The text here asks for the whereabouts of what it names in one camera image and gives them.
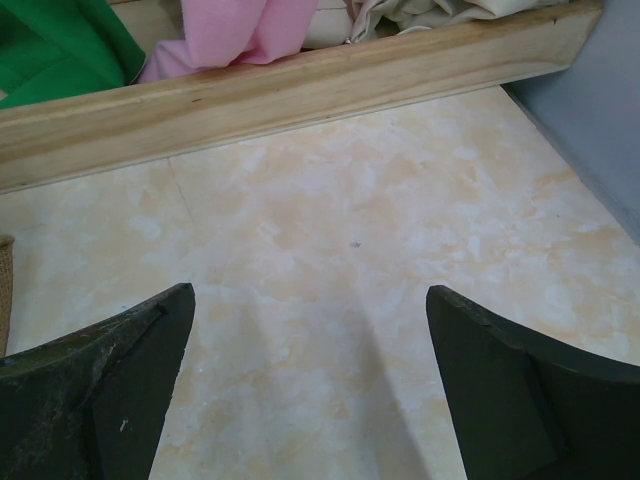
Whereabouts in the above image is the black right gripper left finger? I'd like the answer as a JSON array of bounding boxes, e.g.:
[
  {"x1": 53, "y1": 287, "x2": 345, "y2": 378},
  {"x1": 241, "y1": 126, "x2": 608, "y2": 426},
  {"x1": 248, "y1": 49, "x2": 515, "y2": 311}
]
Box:
[{"x1": 1, "y1": 283, "x2": 194, "y2": 479}]

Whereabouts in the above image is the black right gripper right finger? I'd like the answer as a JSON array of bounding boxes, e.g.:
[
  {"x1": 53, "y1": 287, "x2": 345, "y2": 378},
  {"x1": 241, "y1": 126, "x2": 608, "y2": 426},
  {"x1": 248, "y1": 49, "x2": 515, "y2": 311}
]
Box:
[{"x1": 426, "y1": 285, "x2": 639, "y2": 479}]

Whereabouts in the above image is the canvas bag with cat print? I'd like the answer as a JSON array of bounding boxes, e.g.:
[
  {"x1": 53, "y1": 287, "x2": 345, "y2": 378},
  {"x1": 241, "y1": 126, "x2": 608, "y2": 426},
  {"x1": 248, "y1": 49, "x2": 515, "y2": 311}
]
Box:
[{"x1": 0, "y1": 235, "x2": 14, "y2": 357}]

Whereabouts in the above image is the wooden clothes rack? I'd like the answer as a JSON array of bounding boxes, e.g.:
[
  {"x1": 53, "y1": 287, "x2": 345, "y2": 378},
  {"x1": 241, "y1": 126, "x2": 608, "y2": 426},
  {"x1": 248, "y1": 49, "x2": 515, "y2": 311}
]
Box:
[{"x1": 1, "y1": 1, "x2": 603, "y2": 192}]

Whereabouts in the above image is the green tank top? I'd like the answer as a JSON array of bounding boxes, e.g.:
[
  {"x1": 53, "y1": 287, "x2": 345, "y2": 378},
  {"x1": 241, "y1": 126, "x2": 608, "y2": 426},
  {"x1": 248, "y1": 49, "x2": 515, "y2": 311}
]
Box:
[{"x1": 1, "y1": 1, "x2": 146, "y2": 109}]

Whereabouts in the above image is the pink garment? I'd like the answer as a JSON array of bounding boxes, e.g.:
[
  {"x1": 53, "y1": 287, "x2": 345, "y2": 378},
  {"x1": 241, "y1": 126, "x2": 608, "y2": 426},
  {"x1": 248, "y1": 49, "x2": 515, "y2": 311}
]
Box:
[{"x1": 139, "y1": 0, "x2": 318, "y2": 83}]

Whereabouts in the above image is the beige cloth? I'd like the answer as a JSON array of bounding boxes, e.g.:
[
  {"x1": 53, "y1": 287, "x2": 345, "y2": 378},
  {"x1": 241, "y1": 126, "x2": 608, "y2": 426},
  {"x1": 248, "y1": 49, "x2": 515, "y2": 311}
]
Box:
[{"x1": 303, "y1": 0, "x2": 558, "y2": 50}]

